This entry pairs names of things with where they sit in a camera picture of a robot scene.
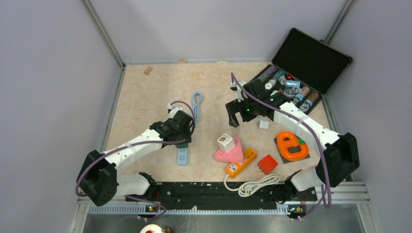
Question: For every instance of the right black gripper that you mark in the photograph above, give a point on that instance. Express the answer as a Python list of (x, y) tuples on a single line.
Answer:
[(236, 106)]

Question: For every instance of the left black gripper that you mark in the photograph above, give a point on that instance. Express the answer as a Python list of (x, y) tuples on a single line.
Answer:
[(187, 134)]

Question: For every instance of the white cube socket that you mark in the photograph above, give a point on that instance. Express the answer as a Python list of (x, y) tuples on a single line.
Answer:
[(226, 142)]

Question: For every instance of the pink triangular power strip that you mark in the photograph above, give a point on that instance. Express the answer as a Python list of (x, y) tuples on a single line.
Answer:
[(234, 156)]

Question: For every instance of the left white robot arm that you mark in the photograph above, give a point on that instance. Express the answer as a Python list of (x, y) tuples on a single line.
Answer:
[(100, 177)]

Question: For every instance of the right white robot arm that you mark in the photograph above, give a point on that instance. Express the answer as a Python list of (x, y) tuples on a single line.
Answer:
[(339, 155)]

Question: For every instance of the white plug adapter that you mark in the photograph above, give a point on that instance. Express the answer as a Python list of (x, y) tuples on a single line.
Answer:
[(263, 125)]

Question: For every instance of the red cube socket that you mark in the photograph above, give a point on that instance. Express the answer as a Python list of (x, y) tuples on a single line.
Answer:
[(267, 164)]

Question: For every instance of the grey mat under toy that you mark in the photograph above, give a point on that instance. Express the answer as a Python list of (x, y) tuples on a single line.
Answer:
[(291, 157)]

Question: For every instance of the small wooden block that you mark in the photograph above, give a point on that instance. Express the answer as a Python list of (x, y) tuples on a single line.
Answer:
[(148, 70)]

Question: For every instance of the black open case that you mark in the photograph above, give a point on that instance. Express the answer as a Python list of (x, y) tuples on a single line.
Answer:
[(303, 67)]

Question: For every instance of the red white emergency button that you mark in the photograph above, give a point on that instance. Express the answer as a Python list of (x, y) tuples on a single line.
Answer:
[(152, 228)]

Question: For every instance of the blue power strip with cable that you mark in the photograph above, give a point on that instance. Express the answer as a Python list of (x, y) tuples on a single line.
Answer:
[(183, 149)]

